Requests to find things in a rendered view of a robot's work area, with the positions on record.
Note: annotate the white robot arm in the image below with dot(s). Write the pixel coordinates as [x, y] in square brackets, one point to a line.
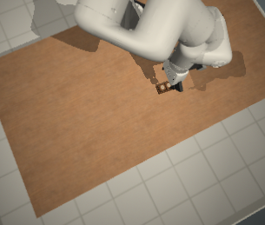
[152, 32]

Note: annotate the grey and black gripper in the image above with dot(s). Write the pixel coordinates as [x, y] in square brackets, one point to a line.
[175, 79]

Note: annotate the brown calendar cube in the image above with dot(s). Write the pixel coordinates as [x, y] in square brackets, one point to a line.
[161, 87]
[167, 85]

